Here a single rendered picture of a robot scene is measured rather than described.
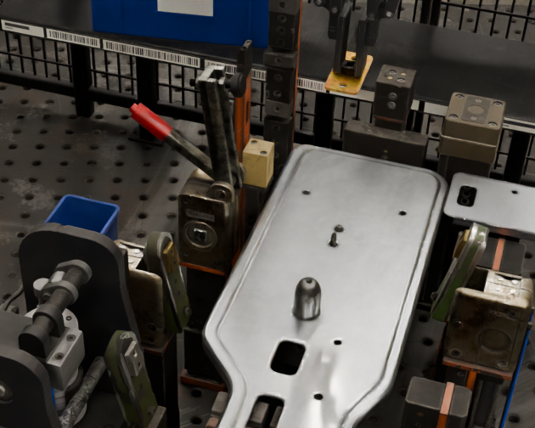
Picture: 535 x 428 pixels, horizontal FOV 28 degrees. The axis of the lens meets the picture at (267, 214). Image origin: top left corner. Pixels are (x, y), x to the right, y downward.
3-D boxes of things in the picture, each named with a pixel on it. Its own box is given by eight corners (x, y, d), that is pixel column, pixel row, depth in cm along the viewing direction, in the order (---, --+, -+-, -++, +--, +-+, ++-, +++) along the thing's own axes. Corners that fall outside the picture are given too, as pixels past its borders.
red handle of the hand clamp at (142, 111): (232, 190, 130) (129, 110, 128) (222, 199, 132) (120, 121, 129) (243, 171, 134) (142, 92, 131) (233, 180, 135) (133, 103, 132)
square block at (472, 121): (460, 319, 167) (501, 130, 144) (410, 307, 168) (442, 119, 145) (468, 286, 173) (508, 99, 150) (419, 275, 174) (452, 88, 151)
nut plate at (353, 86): (357, 96, 115) (357, 87, 114) (323, 89, 116) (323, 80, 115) (374, 58, 121) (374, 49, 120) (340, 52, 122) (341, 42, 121)
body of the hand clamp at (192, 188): (224, 393, 153) (227, 204, 131) (179, 382, 155) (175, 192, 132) (237, 364, 158) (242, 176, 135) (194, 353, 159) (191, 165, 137)
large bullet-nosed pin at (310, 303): (315, 332, 124) (318, 290, 120) (289, 325, 124) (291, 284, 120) (322, 314, 126) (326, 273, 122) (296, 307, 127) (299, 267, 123)
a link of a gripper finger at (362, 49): (364, 7, 115) (371, 8, 114) (359, 63, 119) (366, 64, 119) (358, 19, 112) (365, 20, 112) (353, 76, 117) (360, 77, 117)
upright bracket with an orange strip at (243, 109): (238, 335, 162) (245, 51, 131) (229, 334, 162) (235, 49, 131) (244, 323, 164) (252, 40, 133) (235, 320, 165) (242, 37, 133)
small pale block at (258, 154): (258, 353, 159) (267, 157, 136) (236, 347, 160) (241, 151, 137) (265, 337, 162) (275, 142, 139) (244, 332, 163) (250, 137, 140)
